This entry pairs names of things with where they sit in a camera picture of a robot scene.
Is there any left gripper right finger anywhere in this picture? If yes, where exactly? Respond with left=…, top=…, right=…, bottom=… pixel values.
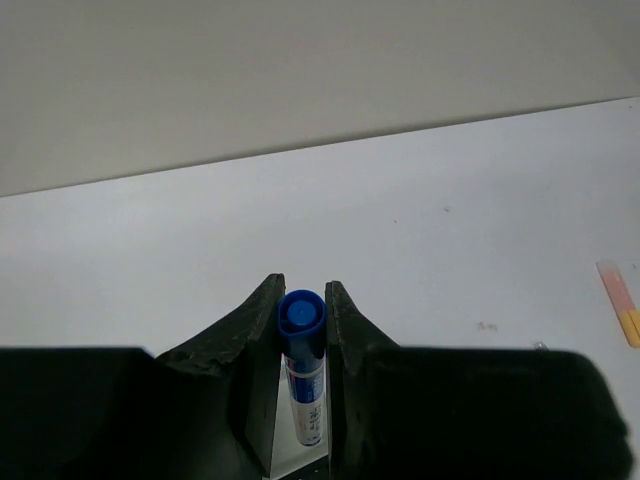
left=325, top=280, right=397, bottom=479

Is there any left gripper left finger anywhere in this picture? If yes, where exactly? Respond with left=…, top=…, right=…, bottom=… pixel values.
left=158, top=273, right=285, bottom=475

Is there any blue whiteboard marker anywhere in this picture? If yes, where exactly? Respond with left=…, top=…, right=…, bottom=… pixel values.
left=277, top=290, right=327, bottom=447

